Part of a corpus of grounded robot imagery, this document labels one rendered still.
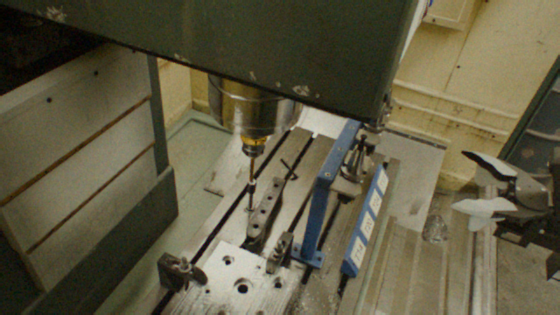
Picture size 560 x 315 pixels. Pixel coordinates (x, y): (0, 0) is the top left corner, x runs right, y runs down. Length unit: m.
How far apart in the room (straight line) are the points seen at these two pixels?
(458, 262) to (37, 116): 1.42
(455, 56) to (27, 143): 1.38
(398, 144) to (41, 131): 1.36
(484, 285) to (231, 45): 1.19
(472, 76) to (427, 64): 0.17
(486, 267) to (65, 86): 1.33
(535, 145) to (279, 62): 2.45
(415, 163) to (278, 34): 1.38
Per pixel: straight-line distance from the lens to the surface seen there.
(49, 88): 0.92
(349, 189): 0.95
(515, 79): 1.68
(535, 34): 1.63
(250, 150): 0.72
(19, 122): 0.90
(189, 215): 1.65
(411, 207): 1.69
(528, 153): 2.86
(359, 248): 1.20
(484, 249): 1.57
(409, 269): 1.48
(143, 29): 0.57
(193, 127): 2.15
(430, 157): 1.81
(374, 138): 1.13
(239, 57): 0.50
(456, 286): 1.60
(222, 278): 1.03
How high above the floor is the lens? 1.87
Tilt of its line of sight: 40 degrees down
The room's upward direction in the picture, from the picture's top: 7 degrees clockwise
